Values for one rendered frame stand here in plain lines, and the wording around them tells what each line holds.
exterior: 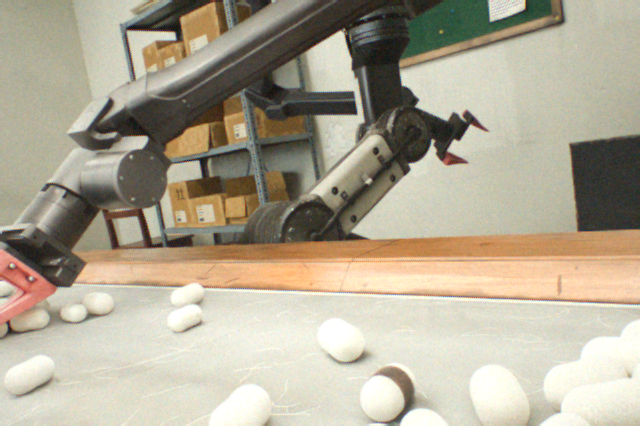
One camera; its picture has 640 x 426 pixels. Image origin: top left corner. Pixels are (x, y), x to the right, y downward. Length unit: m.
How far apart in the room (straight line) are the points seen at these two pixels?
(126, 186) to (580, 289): 0.39
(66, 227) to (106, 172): 0.07
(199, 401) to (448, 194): 2.42
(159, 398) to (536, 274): 0.26
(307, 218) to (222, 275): 0.31
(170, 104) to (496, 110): 2.04
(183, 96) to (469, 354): 0.41
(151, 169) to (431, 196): 2.26
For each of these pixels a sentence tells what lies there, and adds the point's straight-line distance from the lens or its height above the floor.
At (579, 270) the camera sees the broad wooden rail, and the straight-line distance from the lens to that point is 0.42.
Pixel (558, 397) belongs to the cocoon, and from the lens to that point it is 0.26.
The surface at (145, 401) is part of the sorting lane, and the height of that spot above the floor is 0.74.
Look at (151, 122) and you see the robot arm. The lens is 0.64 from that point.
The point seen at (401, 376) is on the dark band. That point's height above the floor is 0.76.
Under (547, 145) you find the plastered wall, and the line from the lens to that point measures 2.46.
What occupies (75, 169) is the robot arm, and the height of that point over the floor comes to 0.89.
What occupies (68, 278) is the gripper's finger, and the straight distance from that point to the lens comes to 0.58.
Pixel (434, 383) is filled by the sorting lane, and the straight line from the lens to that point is 0.30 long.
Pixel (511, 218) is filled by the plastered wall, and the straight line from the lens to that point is 2.57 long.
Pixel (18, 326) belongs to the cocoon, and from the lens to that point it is 0.63.
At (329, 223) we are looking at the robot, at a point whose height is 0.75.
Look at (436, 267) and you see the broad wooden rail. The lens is 0.46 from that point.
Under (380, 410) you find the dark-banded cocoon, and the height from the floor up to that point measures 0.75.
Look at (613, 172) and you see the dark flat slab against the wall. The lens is 2.36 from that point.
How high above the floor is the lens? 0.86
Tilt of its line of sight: 5 degrees down
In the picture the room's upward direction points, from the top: 9 degrees counter-clockwise
